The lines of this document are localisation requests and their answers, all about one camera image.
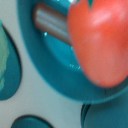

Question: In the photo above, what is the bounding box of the grey frying pan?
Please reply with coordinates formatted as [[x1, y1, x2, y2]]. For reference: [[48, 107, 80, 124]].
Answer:
[[17, 0, 128, 104]]

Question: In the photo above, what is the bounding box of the grey cooking pot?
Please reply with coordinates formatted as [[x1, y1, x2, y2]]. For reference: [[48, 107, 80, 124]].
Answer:
[[81, 95, 128, 128]]

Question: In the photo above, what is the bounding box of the black stove burner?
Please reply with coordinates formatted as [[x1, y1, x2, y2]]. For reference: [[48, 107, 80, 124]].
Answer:
[[0, 19, 23, 102]]

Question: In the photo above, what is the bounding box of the red toy tomato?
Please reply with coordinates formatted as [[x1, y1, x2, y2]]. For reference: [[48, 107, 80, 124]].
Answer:
[[68, 0, 128, 88]]

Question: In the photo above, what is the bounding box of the brown toy sausage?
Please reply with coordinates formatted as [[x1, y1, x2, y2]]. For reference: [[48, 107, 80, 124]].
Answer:
[[33, 2, 71, 45]]

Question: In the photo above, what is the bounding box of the pink toy stove board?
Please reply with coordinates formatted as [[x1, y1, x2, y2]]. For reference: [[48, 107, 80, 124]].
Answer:
[[0, 0, 128, 128]]

